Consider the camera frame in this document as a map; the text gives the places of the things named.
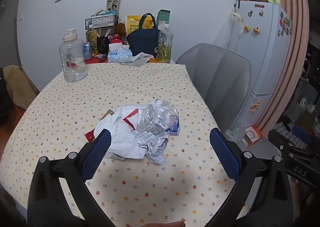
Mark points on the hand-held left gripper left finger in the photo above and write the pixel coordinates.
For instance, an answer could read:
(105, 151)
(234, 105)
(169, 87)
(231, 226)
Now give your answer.
(96, 152)

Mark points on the orange cardboard box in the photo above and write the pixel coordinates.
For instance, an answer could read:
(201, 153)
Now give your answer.
(253, 135)

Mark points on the brown plush toy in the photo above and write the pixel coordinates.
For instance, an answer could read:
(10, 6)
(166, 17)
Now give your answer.
(121, 29)

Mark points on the pink curtain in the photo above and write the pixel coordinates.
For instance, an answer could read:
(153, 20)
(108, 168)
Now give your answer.
(287, 67)

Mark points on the floral tablecloth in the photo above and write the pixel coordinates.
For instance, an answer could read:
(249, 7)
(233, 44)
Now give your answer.
(140, 82)

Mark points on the white fridge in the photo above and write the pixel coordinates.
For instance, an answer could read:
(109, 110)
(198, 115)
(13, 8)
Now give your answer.
(262, 54)

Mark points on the black pen holder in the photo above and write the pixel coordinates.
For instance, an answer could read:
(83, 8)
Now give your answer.
(102, 44)

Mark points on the printed receipt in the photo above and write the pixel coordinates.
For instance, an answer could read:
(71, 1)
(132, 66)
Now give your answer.
(155, 150)

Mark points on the brown jacket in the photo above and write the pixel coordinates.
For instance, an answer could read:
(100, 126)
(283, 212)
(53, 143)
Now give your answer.
(20, 84)

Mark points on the blue snack packet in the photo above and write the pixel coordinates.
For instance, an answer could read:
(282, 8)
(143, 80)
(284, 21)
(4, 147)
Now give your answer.
(175, 127)

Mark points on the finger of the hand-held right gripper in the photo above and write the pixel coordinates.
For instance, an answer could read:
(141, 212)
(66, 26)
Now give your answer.
(277, 139)
(301, 133)

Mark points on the blue soda can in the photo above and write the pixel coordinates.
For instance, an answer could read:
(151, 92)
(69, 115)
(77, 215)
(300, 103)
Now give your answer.
(87, 51)

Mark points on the clear plastic bag of bottles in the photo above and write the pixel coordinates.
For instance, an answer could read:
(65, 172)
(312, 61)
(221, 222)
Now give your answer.
(236, 133)

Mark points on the brown cardboard piece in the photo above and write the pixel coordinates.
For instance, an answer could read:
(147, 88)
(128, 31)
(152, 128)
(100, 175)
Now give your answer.
(108, 114)

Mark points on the grey chair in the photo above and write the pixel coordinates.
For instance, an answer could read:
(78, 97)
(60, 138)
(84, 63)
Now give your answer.
(220, 74)

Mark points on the white paper bag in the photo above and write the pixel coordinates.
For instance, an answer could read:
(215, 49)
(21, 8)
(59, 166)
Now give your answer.
(117, 127)

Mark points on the navy lunch bag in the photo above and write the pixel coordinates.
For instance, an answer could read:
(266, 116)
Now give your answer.
(143, 41)

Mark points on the green carton box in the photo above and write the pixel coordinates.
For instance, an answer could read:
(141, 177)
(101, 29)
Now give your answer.
(163, 18)

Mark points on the large clear water jug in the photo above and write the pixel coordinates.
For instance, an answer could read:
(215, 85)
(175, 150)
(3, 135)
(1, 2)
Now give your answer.
(73, 64)

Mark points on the yellow tea bottle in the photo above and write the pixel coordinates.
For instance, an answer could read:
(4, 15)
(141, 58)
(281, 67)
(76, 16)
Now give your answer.
(165, 47)
(91, 39)

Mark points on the small dark bowl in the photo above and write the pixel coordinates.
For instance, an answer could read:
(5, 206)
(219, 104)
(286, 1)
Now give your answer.
(101, 57)

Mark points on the hanging white plastic bag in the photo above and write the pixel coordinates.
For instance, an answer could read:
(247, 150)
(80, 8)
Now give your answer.
(235, 34)

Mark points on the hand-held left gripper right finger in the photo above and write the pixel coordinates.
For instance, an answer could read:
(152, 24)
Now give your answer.
(225, 154)

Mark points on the yellow snack packet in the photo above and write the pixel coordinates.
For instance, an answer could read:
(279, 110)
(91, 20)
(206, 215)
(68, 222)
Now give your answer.
(132, 23)

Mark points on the red card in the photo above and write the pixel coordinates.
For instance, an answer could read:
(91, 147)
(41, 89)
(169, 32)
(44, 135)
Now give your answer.
(90, 136)

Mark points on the red container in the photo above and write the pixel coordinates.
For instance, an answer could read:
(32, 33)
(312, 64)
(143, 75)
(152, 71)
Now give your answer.
(116, 39)

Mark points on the blue tissue box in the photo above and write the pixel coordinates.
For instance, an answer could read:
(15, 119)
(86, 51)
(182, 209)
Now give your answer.
(120, 56)

